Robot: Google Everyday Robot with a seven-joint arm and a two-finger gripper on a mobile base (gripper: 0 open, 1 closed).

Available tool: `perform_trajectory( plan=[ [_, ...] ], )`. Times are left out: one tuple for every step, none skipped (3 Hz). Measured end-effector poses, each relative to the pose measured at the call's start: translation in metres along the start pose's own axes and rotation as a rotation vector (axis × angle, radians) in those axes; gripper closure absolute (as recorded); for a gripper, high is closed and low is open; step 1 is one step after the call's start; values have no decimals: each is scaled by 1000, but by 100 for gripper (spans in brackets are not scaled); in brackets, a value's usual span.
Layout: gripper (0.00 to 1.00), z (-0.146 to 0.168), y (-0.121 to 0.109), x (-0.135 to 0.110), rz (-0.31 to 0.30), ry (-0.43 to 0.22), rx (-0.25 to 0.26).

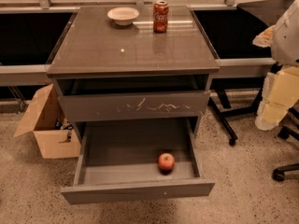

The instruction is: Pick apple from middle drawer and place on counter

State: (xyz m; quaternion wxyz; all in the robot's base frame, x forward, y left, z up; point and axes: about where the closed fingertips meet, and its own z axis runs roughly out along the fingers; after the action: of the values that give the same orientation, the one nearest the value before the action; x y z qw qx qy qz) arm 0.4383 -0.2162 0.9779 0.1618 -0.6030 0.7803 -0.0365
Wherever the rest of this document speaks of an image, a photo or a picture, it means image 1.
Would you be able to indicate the grey drawer cabinet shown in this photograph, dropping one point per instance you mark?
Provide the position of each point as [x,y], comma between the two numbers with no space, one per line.
[97,56]

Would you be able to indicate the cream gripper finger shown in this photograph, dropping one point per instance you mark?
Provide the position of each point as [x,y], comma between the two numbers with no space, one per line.
[280,93]
[264,39]

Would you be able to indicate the open grey middle drawer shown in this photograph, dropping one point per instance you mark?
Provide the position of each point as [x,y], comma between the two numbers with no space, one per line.
[118,162]

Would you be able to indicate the metal window rail ledge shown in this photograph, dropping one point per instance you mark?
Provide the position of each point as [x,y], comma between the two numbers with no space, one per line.
[30,75]

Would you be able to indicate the open cardboard box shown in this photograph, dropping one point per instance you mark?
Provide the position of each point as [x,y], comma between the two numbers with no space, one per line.
[45,119]

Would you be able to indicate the scratched grey upper drawer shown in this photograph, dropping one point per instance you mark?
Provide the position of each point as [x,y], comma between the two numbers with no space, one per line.
[134,105]

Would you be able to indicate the red apple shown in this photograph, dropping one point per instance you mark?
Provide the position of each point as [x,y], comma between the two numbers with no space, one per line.
[166,162]

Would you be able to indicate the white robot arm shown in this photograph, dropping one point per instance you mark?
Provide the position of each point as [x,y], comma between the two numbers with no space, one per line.
[285,40]

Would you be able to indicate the red cola can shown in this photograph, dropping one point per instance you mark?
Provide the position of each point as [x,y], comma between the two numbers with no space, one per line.
[160,16]

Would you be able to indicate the white bowl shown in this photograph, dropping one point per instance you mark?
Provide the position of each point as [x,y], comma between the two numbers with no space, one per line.
[123,16]

